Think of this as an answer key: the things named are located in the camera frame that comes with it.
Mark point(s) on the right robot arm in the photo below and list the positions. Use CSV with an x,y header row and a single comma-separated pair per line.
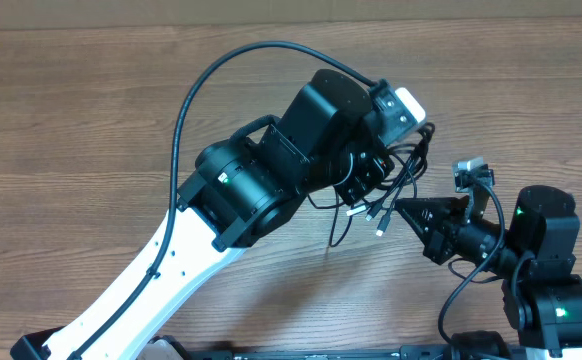
x,y
533,256

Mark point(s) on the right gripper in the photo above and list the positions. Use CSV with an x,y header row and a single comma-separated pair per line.
x,y
445,217

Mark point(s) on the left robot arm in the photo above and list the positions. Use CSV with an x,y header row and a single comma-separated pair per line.
x,y
242,188

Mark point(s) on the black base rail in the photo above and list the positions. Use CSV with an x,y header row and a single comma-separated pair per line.
x,y
168,348

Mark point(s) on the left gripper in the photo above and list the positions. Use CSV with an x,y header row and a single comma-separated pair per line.
x,y
368,173

